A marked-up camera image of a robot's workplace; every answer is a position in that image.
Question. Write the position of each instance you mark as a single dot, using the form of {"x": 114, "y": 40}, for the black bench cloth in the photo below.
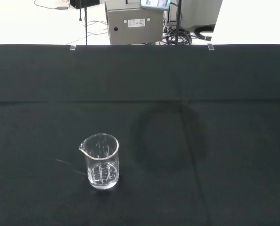
{"x": 140, "y": 141}

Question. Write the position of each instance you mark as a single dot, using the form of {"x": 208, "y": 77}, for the grey metal cabinet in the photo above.
{"x": 135, "y": 33}

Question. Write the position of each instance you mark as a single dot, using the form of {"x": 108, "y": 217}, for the clear cloth clip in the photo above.
{"x": 210, "y": 46}
{"x": 72, "y": 47}

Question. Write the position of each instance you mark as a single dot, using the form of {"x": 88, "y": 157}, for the black tripod pole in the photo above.
{"x": 177, "y": 23}
{"x": 86, "y": 28}

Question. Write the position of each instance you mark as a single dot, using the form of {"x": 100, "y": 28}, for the tablet screen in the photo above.
{"x": 154, "y": 3}

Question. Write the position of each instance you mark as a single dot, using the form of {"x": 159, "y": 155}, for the white cabinet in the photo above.
{"x": 196, "y": 14}

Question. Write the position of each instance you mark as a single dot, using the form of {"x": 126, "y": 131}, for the black box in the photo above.
{"x": 83, "y": 3}

